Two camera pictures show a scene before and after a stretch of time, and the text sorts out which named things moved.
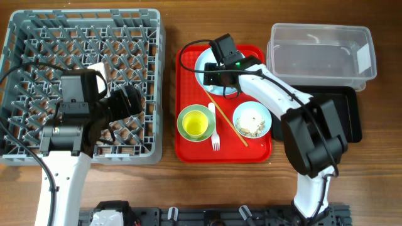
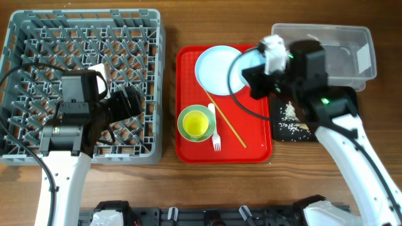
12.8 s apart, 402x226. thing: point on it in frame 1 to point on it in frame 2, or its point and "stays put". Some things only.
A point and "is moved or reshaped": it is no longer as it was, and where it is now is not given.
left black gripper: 123,109 stays put
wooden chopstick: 243,140 stays put
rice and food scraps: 250,123 is moved or reshaped
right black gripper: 210,79 to 257,81
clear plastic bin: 321,54 stays put
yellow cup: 195,123 stays put
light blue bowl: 252,119 is moved or reshaped
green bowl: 196,107 stays put
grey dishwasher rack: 36,45 stays put
